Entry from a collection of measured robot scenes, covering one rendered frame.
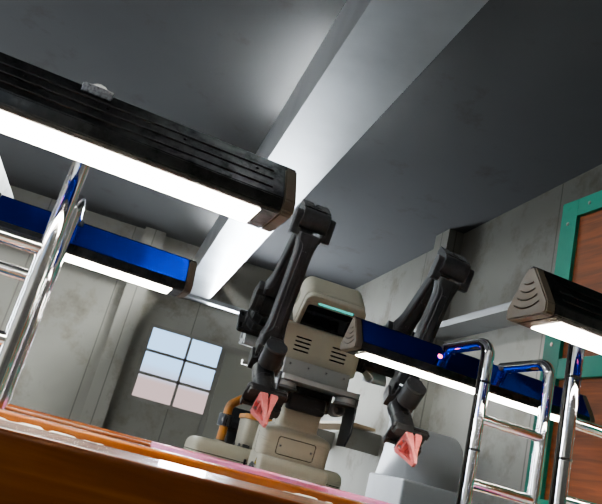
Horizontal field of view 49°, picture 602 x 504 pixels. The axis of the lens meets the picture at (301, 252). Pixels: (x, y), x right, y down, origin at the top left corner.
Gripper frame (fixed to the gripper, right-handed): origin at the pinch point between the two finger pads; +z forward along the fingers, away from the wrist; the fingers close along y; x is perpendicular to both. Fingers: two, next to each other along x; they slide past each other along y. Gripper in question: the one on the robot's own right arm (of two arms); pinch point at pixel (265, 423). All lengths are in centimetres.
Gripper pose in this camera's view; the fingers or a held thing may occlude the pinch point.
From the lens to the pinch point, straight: 158.3
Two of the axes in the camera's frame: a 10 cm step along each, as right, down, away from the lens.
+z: 0.8, 4.8, -8.8
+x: -4.0, 8.2, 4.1
